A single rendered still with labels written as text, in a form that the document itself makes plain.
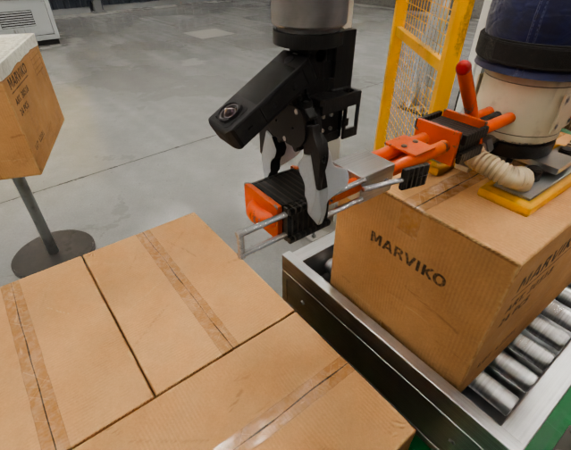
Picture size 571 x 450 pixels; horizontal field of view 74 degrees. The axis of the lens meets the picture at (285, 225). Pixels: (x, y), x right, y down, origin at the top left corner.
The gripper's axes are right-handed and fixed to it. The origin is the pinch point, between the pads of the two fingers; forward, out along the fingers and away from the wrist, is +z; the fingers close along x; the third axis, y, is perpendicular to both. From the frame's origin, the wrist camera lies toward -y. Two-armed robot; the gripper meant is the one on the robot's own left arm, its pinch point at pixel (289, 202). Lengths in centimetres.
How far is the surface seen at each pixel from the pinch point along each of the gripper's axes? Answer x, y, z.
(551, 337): -25, 66, 54
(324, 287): 18, 26, 47
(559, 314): -23, 75, 54
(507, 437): -31, 28, 47
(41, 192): 239, -24, 109
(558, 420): -38, 91, 108
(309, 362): 6, 11, 54
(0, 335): 60, -46, 54
